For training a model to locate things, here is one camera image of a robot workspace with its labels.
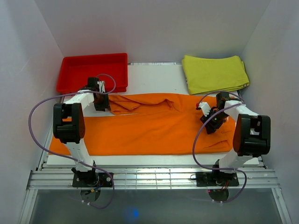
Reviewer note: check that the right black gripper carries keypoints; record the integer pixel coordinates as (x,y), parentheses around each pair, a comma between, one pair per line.
(210,127)

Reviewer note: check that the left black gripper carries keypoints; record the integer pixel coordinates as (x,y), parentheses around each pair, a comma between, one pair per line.
(105,104)

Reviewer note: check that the orange trousers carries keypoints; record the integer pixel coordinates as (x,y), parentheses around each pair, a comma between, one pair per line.
(154,124)

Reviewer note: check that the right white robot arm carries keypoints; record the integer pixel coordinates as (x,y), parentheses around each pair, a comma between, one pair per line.
(252,138)

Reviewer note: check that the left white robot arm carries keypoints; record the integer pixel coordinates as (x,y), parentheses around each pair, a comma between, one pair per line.
(69,125)

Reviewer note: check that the folded yellow trousers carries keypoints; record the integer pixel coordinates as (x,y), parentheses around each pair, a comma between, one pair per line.
(205,75)

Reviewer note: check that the red plastic tray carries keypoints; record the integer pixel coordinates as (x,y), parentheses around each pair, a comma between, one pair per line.
(111,68)

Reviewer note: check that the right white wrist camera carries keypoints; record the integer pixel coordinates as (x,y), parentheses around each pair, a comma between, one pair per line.
(204,107)

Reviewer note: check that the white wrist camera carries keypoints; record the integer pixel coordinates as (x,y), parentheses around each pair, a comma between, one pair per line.
(204,107)
(102,87)

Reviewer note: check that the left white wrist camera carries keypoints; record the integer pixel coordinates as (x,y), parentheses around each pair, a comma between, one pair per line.
(102,87)

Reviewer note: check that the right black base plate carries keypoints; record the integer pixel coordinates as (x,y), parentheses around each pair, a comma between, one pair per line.
(217,179)

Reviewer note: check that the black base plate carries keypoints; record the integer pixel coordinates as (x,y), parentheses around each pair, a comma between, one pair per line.
(98,180)
(217,179)

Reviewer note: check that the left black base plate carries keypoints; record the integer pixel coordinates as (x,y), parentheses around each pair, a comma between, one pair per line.
(98,180)

